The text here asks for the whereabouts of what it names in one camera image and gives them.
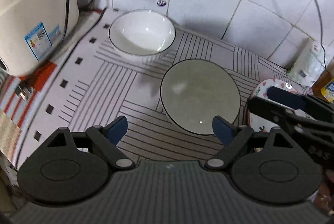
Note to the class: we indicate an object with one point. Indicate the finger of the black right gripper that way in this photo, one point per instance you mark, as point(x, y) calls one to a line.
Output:
point(305, 132)
point(310, 104)

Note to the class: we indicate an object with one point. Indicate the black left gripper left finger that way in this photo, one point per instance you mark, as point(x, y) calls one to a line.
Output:
point(105, 139)

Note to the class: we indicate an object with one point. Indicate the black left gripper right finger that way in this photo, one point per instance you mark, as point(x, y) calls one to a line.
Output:
point(235, 142)

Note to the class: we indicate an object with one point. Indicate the pink rabbit carrot plate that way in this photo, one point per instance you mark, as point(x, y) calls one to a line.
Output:
point(260, 105)

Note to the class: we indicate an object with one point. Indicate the white bowl black rim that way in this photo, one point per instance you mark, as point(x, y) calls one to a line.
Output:
point(194, 91)
point(142, 36)

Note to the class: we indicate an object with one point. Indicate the yellow label oil bottle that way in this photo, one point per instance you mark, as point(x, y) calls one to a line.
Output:
point(324, 86)

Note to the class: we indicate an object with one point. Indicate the white plastic food bag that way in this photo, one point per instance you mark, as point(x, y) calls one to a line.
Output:
point(309, 65)

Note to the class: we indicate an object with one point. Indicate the striped white table mat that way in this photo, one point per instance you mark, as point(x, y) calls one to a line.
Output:
point(92, 85)

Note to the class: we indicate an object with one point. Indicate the rice cooker power plug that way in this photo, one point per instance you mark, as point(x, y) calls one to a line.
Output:
point(24, 91)

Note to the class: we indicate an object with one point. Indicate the colourful striped cloth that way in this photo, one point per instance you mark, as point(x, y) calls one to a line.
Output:
point(14, 110)

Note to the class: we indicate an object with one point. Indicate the white rice cooker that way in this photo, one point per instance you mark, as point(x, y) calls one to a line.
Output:
point(31, 30)

